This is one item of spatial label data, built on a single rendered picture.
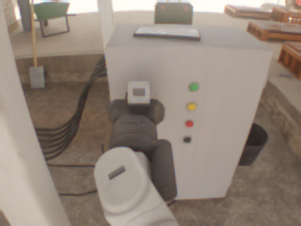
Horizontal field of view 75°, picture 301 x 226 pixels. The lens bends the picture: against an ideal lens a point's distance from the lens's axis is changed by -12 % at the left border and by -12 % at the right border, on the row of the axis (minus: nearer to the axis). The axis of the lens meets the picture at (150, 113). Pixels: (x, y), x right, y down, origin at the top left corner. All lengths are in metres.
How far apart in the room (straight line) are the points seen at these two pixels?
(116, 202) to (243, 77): 0.44
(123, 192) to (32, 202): 0.11
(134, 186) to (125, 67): 0.33
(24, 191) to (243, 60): 0.51
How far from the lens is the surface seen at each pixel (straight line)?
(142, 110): 0.44
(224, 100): 0.60
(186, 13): 3.08
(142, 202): 0.25
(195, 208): 1.66
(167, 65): 0.53
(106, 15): 1.13
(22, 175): 0.27
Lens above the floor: 1.41
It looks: 36 degrees down
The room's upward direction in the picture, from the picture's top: straight up
